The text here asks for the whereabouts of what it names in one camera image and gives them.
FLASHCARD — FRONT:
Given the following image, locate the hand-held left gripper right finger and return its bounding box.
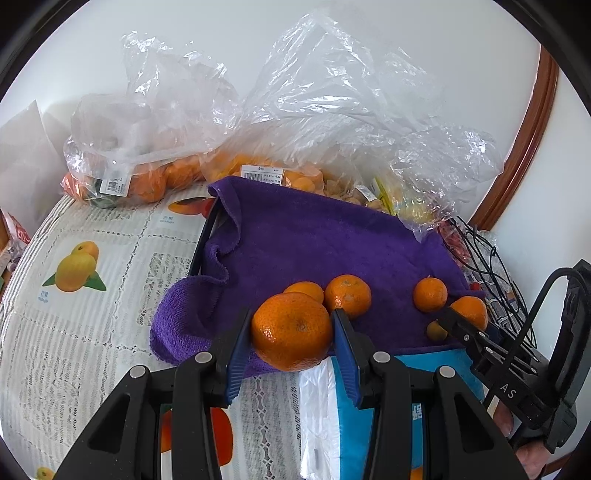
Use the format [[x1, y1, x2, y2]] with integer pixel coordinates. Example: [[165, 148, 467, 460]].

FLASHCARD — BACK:
[[331, 308, 527, 480]]

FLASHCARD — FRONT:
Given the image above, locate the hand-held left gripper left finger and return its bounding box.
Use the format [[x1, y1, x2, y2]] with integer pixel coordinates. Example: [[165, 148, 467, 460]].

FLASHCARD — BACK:
[[54, 307, 254, 480]]

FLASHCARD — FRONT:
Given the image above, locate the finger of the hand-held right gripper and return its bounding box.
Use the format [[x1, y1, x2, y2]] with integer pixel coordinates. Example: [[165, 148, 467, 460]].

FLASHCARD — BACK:
[[438, 307, 502, 367], [487, 323, 539, 358]]

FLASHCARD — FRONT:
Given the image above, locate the large orange mandarin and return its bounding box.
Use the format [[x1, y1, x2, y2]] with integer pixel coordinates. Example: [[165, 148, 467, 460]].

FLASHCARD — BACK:
[[250, 292, 334, 373]]

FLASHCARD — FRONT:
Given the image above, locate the black tray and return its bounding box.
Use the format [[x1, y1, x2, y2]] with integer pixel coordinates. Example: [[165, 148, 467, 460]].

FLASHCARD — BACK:
[[189, 210, 222, 278]]

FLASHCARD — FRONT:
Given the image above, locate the person's right hand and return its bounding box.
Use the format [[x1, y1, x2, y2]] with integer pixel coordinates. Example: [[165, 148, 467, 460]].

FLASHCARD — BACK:
[[492, 399, 557, 480]]

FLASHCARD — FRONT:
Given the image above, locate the blue and white tissue pack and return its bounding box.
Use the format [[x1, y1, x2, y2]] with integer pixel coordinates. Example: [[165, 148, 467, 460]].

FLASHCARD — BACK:
[[298, 346, 485, 480]]

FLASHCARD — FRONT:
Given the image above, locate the oval orange kumquat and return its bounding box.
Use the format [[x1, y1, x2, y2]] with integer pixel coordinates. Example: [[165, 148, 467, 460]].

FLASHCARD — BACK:
[[283, 281, 325, 305]]

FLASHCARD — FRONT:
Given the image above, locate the purple towel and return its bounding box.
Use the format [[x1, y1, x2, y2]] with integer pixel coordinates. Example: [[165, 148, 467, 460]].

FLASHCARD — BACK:
[[150, 176, 485, 377]]

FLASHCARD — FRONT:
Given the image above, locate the pile of tan husked berries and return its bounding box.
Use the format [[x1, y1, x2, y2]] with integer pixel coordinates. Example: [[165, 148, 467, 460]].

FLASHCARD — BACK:
[[323, 173, 393, 213]]

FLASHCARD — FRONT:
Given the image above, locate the clear plastic bag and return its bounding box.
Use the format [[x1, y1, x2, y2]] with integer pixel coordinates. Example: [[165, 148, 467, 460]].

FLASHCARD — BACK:
[[203, 9, 444, 195], [355, 124, 504, 236], [62, 31, 241, 208]]

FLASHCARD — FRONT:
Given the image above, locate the pile of bagged kumquats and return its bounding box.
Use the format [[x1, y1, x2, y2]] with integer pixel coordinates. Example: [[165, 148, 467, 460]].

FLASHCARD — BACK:
[[205, 154, 326, 195]]

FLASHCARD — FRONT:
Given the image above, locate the pile of bagged mandarins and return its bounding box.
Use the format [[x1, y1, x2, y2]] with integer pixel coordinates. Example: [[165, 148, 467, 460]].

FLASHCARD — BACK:
[[62, 154, 204, 206]]

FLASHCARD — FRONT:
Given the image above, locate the red and white packet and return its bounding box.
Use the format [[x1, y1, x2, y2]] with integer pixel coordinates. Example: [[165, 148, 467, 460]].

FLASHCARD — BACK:
[[2, 212, 31, 245]]

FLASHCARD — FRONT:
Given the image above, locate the white paper sheet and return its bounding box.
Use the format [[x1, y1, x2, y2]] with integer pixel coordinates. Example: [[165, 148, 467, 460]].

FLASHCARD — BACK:
[[0, 100, 70, 217]]

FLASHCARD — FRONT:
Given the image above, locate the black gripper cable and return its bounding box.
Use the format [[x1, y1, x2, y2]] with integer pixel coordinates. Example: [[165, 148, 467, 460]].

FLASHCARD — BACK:
[[482, 267, 583, 409]]

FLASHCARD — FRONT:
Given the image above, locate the black wire basket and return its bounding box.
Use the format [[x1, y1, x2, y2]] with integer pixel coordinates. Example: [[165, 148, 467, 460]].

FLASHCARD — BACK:
[[443, 216, 539, 352]]

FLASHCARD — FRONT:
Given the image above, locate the brown wooden door frame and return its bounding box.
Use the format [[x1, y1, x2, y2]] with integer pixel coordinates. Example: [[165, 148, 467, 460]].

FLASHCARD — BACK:
[[471, 46, 560, 232]]

